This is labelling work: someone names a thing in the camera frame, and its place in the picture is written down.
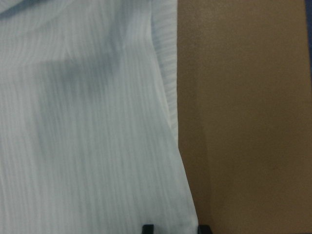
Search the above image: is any black right gripper long left finger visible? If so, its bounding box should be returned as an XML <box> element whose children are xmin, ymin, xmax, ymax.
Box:
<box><xmin>142</xmin><ymin>224</ymin><xmax>154</xmax><ymax>234</ymax></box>

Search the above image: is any black right gripper short right finger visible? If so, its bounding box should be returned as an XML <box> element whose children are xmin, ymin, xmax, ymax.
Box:
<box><xmin>197</xmin><ymin>225</ymin><xmax>212</xmax><ymax>234</ymax></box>

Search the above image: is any light blue button-up shirt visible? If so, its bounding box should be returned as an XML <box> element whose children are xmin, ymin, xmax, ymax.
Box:
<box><xmin>0</xmin><ymin>0</ymin><xmax>198</xmax><ymax>234</ymax></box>

